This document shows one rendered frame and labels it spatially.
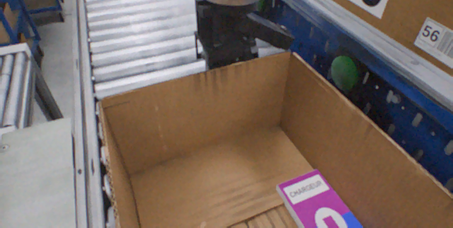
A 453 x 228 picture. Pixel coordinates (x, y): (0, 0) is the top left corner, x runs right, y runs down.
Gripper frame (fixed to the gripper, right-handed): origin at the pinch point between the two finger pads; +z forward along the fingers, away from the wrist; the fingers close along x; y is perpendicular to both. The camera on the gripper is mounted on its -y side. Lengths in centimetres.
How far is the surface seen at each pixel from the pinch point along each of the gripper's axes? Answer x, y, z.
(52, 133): -9.4, 34.5, 5.0
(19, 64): -37, 43, 5
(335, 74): -0.3, -21.1, 0.2
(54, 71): -153, 65, 80
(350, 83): 3.9, -21.3, -0.4
